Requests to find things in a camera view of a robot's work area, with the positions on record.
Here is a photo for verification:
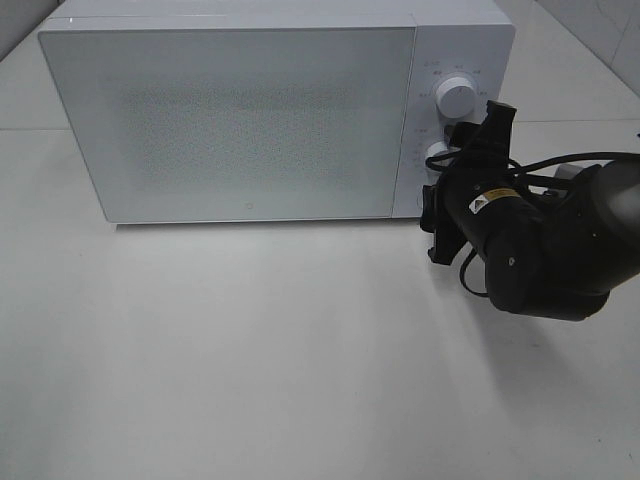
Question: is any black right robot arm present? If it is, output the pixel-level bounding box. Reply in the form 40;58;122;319
420;101;639;321

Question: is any white microwave door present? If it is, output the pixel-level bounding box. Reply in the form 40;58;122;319
39;27;414;224

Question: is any upper white control knob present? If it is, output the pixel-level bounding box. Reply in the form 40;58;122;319
435;74;477;119

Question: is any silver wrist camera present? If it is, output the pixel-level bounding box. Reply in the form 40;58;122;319
542;164;602;202

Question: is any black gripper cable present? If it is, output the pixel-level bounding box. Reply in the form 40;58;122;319
424;149;640;296

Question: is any white timer knob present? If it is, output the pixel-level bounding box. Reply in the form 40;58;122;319
425;141;451;170

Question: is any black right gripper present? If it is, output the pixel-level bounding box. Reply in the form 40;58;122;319
419;100;538;265

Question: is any white microwave oven body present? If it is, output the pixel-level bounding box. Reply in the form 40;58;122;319
38;1;515;219

